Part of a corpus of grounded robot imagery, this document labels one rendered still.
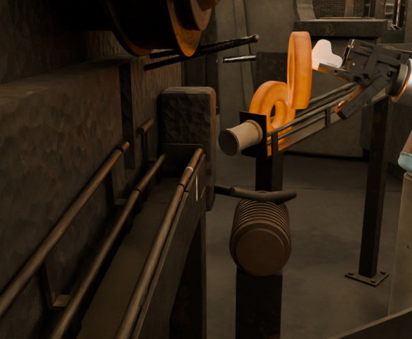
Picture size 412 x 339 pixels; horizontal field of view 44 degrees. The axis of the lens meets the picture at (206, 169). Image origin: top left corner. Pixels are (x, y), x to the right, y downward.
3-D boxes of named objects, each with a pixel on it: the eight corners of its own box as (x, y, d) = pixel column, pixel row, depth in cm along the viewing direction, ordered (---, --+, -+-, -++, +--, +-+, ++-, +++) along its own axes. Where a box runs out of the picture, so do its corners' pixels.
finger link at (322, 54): (301, 33, 102) (347, 46, 101) (292, 62, 103) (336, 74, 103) (303, 33, 99) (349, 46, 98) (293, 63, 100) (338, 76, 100)
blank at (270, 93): (260, 157, 125) (272, 159, 123) (239, 111, 115) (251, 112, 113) (291, 114, 132) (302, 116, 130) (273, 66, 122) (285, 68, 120)
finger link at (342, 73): (318, 60, 103) (359, 72, 103) (315, 68, 103) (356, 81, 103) (320, 62, 98) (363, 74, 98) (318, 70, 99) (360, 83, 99)
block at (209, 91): (158, 212, 101) (154, 91, 94) (166, 198, 109) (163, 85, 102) (212, 214, 100) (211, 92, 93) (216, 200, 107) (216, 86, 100)
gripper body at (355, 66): (347, 36, 105) (403, 53, 104) (332, 77, 107) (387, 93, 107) (353, 38, 97) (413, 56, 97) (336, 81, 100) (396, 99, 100)
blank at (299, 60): (295, 37, 94) (314, 37, 94) (288, 27, 108) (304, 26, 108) (293, 118, 100) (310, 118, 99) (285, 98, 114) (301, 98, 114)
